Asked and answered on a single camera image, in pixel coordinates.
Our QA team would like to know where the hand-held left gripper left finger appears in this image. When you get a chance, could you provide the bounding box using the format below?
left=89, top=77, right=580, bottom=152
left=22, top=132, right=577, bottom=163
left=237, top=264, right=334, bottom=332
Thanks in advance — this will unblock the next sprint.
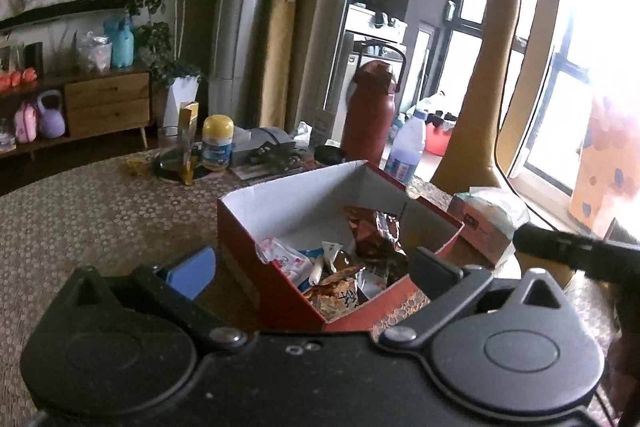
left=64, top=246, right=248, bottom=353

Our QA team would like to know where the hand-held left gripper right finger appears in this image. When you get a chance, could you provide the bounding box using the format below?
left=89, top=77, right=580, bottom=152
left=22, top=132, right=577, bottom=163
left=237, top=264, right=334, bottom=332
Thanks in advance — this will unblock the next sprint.
left=379, top=247, right=582, bottom=352

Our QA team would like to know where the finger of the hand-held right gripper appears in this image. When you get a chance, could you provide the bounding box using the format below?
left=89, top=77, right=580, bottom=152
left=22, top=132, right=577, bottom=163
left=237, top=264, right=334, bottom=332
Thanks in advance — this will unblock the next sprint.
left=512, top=224, right=640, bottom=281

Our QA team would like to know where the red cardboard box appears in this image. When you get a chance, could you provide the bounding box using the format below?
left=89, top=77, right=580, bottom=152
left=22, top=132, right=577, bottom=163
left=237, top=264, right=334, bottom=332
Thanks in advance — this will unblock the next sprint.
left=216, top=160, right=466, bottom=333

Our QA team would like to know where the brown shiny snack packet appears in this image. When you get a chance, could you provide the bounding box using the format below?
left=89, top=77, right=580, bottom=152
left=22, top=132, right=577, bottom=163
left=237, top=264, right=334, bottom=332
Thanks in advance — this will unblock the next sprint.
left=343, top=205, right=409, bottom=261

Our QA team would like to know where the white red snack packet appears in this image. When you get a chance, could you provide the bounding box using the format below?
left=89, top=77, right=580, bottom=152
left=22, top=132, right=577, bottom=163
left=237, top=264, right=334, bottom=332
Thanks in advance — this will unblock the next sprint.
left=257, top=236, right=314, bottom=284

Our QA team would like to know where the small brown yellow snack packet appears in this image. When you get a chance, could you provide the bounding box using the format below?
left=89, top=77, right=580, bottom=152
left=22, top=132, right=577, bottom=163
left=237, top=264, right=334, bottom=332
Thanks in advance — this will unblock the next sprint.
left=322, top=241, right=359, bottom=271

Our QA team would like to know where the orange chip packet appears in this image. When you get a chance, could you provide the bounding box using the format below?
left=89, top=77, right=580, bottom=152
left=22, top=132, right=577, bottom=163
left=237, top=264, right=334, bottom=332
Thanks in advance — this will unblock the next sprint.
left=302, top=266, right=372, bottom=321

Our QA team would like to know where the person's right hand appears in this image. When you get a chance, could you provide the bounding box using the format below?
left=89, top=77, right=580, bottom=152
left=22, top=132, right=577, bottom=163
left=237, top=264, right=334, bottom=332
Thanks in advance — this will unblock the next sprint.
left=609, top=279, right=640, bottom=409

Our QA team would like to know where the tissue pack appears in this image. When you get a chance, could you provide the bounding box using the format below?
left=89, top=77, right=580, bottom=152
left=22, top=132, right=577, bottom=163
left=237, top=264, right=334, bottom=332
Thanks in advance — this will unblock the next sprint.
left=447, top=186, right=532, bottom=269

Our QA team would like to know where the orange patterned curtain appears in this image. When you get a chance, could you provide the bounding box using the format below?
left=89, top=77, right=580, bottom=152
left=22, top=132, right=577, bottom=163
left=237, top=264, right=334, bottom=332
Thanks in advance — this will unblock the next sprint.
left=567, top=91, right=640, bottom=239

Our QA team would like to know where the black round coaster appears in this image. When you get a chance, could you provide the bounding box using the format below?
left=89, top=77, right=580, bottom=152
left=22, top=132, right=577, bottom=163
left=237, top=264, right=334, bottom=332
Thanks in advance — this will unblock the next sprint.
left=154, top=161, right=227, bottom=184

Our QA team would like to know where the yellow crumpled wrapper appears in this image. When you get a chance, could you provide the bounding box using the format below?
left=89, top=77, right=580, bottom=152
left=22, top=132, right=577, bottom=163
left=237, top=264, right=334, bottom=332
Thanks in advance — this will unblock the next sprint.
left=124, top=156, right=152, bottom=178

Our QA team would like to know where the clear drinking glass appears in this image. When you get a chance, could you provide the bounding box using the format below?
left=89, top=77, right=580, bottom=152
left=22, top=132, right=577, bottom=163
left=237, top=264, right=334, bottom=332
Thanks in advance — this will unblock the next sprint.
left=157, top=125, right=194, bottom=171

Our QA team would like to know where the clear plastic bottle blue cap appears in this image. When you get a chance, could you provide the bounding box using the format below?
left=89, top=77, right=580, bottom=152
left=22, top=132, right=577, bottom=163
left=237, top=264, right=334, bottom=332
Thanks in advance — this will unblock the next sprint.
left=384, top=109, right=427, bottom=186

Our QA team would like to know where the yellow lid bottle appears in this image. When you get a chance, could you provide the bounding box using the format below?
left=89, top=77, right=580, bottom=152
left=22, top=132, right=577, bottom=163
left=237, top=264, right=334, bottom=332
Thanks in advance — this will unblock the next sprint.
left=200, top=114, right=235, bottom=174

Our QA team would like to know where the window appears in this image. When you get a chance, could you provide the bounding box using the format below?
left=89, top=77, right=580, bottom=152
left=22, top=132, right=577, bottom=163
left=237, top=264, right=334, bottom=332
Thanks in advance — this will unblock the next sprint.
left=444, top=0, right=640, bottom=198

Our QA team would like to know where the red basin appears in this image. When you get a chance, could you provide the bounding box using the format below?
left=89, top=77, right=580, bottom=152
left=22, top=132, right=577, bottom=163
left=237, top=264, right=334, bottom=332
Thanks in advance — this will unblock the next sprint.
left=424, top=116, right=457, bottom=157

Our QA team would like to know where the yellow stick packet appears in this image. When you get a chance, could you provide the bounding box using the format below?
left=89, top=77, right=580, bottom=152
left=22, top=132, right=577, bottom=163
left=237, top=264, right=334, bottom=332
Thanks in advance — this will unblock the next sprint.
left=178, top=101, right=200, bottom=186

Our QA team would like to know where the black lid jar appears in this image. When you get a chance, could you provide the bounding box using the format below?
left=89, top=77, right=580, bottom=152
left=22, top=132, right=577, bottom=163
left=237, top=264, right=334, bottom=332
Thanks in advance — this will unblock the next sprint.
left=313, top=145, right=344, bottom=168

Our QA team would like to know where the white planter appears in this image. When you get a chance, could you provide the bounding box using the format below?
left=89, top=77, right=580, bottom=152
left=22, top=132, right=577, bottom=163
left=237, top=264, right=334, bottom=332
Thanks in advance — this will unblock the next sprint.
left=162, top=76, right=202, bottom=131

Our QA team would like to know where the maroon thermos flask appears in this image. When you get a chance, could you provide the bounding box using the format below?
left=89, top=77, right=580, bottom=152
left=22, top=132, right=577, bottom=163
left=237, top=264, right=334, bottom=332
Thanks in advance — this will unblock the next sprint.
left=339, top=60, right=399, bottom=161

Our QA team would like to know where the small standing card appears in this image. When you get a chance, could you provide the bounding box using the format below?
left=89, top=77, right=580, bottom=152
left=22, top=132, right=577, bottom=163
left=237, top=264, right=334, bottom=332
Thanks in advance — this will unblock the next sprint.
left=309, top=110, right=334, bottom=146

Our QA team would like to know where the wooden television cabinet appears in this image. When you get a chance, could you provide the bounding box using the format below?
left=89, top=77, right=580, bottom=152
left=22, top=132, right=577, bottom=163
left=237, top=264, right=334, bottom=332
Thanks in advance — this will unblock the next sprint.
left=0, top=66, right=154, bottom=158

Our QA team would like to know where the tan giraffe toy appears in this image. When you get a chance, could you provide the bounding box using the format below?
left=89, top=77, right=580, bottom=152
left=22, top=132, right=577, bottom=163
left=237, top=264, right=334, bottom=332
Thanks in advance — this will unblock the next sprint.
left=429, top=0, right=577, bottom=289

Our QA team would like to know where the purple kettlebell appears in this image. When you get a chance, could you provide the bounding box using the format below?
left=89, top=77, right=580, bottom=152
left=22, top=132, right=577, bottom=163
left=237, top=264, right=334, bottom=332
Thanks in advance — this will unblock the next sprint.
left=37, top=90, right=67, bottom=139

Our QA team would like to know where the pink toy suitcase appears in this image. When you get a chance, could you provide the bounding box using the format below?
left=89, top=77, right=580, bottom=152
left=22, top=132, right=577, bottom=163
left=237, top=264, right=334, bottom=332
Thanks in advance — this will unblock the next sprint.
left=13, top=101, right=39, bottom=144

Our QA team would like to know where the light blue spray bottle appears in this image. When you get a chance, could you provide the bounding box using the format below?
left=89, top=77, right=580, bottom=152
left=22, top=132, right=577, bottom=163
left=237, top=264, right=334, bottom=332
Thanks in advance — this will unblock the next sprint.
left=103, top=17, right=135, bottom=69

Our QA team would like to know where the clear plastic bag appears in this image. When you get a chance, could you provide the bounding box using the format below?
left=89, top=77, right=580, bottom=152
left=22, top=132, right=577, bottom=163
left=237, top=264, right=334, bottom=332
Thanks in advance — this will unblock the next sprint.
left=74, top=31, right=114, bottom=74

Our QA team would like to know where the white washing machine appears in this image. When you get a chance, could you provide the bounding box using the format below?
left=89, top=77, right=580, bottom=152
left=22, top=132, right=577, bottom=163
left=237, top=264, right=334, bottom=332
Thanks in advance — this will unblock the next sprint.
left=344, top=4, right=407, bottom=108

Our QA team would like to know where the row of red apple ornaments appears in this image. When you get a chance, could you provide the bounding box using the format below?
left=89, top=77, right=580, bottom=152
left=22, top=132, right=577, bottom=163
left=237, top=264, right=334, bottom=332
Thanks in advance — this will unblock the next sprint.
left=0, top=67, right=39, bottom=94

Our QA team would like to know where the black cylinder speaker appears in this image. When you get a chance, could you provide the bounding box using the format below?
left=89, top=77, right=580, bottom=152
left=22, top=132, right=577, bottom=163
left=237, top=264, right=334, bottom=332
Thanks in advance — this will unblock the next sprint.
left=24, top=41, right=45, bottom=76

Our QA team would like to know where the grey standing air conditioner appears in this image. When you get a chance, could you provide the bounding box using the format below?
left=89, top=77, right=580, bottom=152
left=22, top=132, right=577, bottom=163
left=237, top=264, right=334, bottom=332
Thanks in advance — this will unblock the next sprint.
left=207, top=0, right=282, bottom=128

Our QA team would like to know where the yellow curtain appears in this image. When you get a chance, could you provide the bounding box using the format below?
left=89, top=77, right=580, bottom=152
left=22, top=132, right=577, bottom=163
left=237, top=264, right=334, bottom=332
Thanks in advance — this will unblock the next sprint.
left=259, top=0, right=352, bottom=134

